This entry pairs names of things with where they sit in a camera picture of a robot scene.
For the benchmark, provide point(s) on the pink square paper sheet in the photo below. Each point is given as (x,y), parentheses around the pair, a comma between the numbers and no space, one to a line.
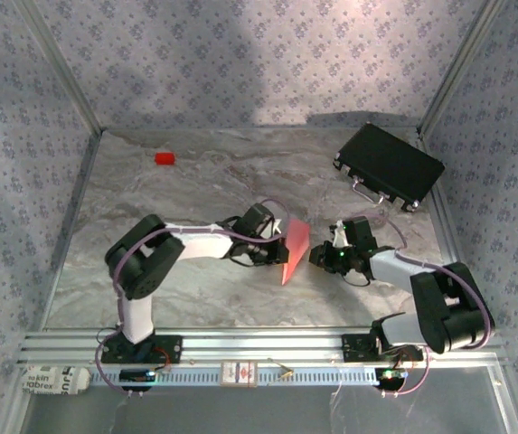
(297,244)

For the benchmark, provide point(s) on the grey flat panel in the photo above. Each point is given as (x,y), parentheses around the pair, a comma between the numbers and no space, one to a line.
(258,411)

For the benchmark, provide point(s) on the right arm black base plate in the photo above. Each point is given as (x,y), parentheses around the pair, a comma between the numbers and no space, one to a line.
(353,348)

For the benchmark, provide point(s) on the right black controller board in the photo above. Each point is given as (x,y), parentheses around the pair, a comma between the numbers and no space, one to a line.
(390,379)

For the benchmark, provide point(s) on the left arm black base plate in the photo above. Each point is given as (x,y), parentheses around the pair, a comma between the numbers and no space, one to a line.
(168,348)

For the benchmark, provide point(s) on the small brass clip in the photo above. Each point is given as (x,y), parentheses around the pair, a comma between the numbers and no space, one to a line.
(285,373)

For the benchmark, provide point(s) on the small card on rail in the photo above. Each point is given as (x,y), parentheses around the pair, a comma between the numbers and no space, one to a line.
(239,374)

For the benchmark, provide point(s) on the left black controller board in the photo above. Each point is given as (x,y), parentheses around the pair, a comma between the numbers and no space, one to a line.
(136,377)

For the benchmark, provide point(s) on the aluminium table side rail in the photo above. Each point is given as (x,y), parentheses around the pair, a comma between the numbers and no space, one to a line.
(447,221)
(78,203)

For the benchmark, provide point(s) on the white label tag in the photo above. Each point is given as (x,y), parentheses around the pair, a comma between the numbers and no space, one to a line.
(53,380)

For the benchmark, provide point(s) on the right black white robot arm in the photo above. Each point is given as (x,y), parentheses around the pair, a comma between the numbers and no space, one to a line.
(389,269)

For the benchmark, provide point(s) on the aluminium frame post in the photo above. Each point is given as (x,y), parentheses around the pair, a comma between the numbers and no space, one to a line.
(458,68)
(63,68)

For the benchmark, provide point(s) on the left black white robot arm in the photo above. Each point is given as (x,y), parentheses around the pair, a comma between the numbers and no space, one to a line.
(138,316)

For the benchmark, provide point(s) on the aluminium mounting rail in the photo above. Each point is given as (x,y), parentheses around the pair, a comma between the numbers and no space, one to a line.
(263,343)

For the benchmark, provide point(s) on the black controller board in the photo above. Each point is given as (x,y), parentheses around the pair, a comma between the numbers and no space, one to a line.
(136,377)
(390,379)

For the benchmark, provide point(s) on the small red block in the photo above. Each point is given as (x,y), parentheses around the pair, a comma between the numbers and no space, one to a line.
(165,159)

